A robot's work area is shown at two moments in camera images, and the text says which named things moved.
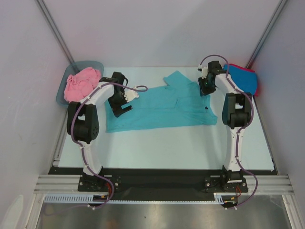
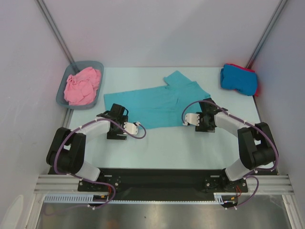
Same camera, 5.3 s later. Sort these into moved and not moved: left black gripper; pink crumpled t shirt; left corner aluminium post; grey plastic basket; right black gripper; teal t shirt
Moved: left black gripper; right black gripper
Not moved: pink crumpled t shirt; grey plastic basket; left corner aluminium post; teal t shirt
